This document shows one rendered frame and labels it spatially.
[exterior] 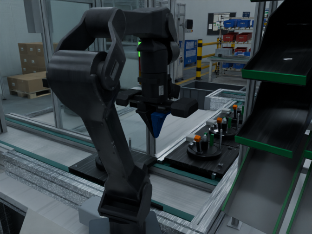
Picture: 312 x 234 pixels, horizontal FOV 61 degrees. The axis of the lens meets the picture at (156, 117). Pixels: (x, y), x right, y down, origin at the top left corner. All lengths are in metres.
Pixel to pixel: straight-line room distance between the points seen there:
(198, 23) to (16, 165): 11.41
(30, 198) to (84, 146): 0.32
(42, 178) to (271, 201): 0.77
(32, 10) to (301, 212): 1.48
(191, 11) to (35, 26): 11.02
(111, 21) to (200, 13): 11.86
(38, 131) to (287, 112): 1.20
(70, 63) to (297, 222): 0.63
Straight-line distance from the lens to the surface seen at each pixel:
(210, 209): 0.83
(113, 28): 0.36
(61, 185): 1.01
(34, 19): 1.62
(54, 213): 1.01
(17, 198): 1.14
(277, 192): 0.75
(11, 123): 1.73
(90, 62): 0.31
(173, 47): 0.61
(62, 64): 0.33
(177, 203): 0.90
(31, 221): 1.01
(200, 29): 12.17
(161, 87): 0.55
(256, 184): 0.77
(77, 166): 1.03
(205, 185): 0.97
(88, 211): 0.82
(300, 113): 0.75
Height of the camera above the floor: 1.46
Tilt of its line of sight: 19 degrees down
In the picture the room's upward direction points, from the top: straight up
